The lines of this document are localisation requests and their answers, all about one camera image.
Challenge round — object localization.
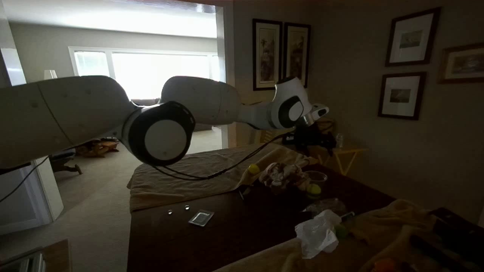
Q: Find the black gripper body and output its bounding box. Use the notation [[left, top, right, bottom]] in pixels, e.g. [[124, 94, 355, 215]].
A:
[[293, 121, 338, 148]]

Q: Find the clear plastic cup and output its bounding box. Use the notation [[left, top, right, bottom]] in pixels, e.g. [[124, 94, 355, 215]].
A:
[[300, 169, 329, 196]]

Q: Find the brown patterned snack bag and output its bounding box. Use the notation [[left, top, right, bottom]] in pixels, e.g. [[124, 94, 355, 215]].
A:
[[258, 156, 314, 195]]

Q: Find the clear plastic wrapper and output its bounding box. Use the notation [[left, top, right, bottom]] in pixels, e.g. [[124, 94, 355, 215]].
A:
[[300, 196, 349, 218]]

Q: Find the white crumpled tissue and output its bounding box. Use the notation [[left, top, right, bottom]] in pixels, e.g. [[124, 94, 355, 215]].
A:
[[293, 209, 344, 261]]

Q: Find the tall dark framed picture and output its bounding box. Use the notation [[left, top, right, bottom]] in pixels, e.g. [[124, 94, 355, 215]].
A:
[[251, 18, 284, 92], [281, 21, 311, 88]]

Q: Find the small dark framed picture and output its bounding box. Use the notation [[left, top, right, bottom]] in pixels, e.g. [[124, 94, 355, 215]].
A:
[[376, 71, 428, 121]]

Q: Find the dark wooden table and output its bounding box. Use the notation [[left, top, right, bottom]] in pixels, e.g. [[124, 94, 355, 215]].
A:
[[213, 198, 435, 272]]

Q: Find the small white card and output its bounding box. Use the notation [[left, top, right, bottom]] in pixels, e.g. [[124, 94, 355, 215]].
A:
[[187, 209, 216, 228]]

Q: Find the small orange object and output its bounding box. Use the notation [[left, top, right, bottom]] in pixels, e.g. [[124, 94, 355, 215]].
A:
[[372, 257, 405, 272]]

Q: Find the large dark framed picture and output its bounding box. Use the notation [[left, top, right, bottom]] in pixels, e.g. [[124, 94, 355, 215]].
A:
[[385, 6, 441, 68]]

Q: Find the beige towel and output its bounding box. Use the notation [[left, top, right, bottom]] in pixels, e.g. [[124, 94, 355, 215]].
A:
[[125, 145, 284, 213]]

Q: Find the black box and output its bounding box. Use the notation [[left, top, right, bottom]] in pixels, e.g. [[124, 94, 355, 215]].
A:
[[431, 206, 484, 255]]

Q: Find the black remote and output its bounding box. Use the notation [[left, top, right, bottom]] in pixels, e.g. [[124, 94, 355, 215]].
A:
[[406, 231, 477, 272]]

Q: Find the wood framed landscape picture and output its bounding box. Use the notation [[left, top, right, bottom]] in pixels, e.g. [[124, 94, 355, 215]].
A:
[[435, 42, 484, 86]]

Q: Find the brown bundle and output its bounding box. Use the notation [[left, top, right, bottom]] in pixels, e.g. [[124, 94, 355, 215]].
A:
[[74, 138, 120, 159]]

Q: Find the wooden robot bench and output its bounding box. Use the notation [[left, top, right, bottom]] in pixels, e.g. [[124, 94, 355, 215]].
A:
[[42, 239, 72, 272]]

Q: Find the white door panel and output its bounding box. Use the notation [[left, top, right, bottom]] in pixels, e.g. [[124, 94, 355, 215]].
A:
[[0, 156, 65, 237]]

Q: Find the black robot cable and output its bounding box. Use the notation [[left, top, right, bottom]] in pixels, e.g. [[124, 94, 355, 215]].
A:
[[149, 127, 303, 183]]

